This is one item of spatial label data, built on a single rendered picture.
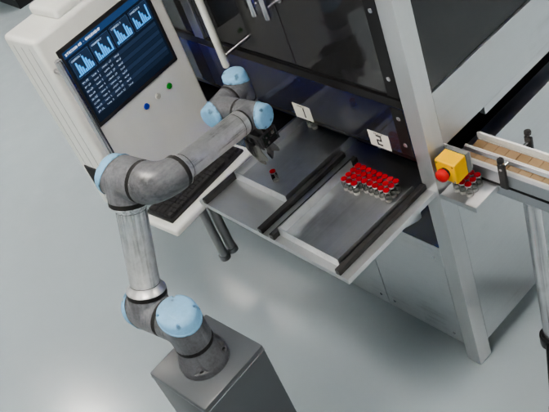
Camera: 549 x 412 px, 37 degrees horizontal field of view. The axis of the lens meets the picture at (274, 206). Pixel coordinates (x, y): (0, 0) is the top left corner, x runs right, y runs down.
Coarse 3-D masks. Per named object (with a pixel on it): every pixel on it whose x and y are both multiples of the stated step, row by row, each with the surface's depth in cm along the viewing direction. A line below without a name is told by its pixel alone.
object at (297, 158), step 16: (288, 128) 292; (304, 128) 292; (320, 128) 290; (288, 144) 289; (304, 144) 286; (320, 144) 283; (336, 144) 281; (352, 144) 278; (256, 160) 287; (272, 160) 285; (288, 160) 282; (304, 160) 280; (320, 160) 277; (240, 176) 280; (256, 176) 282; (288, 176) 276; (304, 176) 274; (272, 192) 270; (288, 192) 265
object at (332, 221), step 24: (336, 192) 263; (408, 192) 249; (312, 216) 258; (336, 216) 255; (360, 216) 252; (384, 216) 245; (312, 240) 251; (336, 240) 248; (360, 240) 241; (336, 264) 240
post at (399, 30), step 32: (384, 0) 208; (384, 32) 216; (416, 32) 217; (416, 64) 221; (416, 96) 226; (416, 128) 235; (448, 224) 258; (448, 256) 270; (480, 320) 293; (480, 352) 302
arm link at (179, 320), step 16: (160, 304) 230; (176, 304) 229; (192, 304) 228; (160, 320) 226; (176, 320) 225; (192, 320) 226; (160, 336) 232; (176, 336) 226; (192, 336) 228; (208, 336) 233; (192, 352) 231
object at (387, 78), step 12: (372, 0) 212; (372, 12) 215; (372, 24) 218; (372, 36) 222; (384, 48) 221; (384, 60) 225; (384, 72) 229; (396, 96) 232; (396, 120) 239; (408, 144) 243
